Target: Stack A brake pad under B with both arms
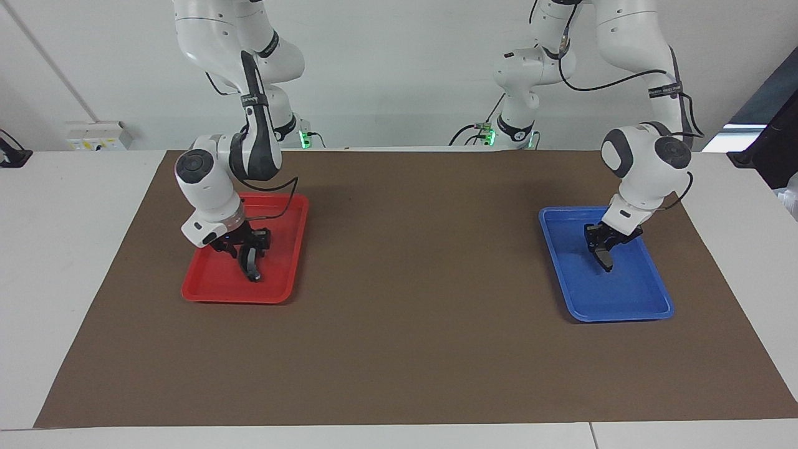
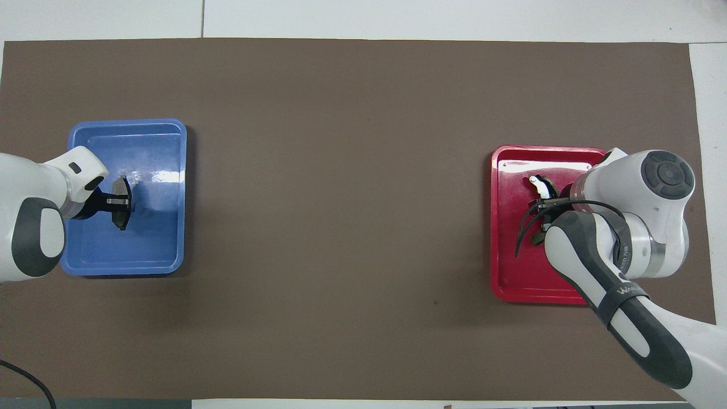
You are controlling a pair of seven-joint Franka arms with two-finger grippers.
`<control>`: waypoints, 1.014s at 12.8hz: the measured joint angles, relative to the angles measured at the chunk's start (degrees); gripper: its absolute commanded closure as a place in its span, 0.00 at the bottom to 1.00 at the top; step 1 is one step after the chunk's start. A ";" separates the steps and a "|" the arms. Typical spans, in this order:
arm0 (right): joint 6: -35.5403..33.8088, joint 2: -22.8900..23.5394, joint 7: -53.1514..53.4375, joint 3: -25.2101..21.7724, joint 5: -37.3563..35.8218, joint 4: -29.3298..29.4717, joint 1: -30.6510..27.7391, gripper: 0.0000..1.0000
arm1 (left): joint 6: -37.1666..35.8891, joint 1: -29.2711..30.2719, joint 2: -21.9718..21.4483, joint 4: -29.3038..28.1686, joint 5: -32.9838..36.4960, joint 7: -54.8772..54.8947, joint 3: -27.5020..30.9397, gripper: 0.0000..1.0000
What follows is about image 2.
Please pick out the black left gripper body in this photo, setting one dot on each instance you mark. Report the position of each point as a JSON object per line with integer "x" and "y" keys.
{"x": 93, "y": 205}

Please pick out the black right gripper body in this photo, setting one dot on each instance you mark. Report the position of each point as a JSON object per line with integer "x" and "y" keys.
{"x": 548, "y": 205}

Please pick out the short dark brake pad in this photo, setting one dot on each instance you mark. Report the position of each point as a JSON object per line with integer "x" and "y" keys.
{"x": 122, "y": 187}

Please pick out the long curved brake pad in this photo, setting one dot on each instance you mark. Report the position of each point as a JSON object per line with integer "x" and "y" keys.
{"x": 537, "y": 182}

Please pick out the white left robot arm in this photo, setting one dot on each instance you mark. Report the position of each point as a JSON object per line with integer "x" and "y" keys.
{"x": 28, "y": 199}

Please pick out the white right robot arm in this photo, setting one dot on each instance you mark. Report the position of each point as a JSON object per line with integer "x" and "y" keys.
{"x": 642, "y": 227}

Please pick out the blue plastic tray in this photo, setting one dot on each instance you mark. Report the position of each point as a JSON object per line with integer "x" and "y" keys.
{"x": 153, "y": 238}

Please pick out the red plastic tray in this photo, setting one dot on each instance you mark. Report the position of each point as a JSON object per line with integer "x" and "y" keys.
{"x": 511, "y": 272}

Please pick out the brown table mat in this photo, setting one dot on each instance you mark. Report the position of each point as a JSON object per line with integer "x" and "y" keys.
{"x": 341, "y": 227}

